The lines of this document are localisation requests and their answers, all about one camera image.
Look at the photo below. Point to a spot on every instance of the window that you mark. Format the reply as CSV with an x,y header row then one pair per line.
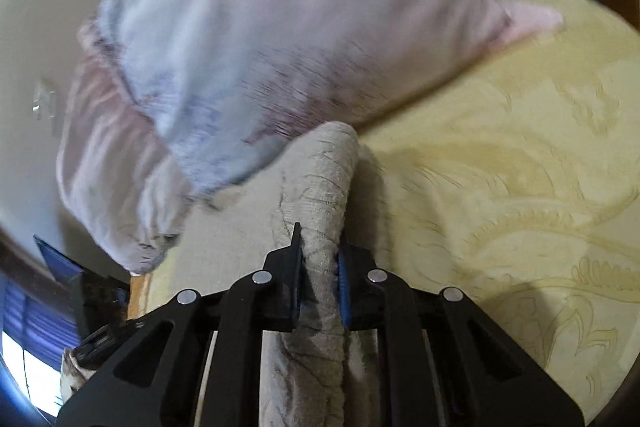
x,y
30,337

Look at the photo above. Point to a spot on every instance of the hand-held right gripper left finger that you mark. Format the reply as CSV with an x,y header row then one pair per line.
x,y
292,292

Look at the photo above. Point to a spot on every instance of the pink floral pillow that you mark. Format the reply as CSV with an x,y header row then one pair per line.
x,y
110,167

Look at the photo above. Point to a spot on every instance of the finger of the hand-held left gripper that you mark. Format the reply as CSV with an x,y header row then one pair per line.
x,y
57,259
107,342

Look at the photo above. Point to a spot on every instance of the white wall switch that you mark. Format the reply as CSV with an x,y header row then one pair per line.
x,y
45,104

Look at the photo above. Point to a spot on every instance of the yellow patterned bedsheet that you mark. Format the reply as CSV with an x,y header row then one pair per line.
x,y
500,187

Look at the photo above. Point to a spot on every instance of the floral pillow with green spot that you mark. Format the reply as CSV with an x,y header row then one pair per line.
x,y
280,37

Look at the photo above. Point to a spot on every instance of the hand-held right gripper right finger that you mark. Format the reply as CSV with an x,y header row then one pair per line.
x,y
345,292

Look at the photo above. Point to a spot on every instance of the person's white patterned shirt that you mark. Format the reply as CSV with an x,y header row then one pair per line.
x,y
72,374

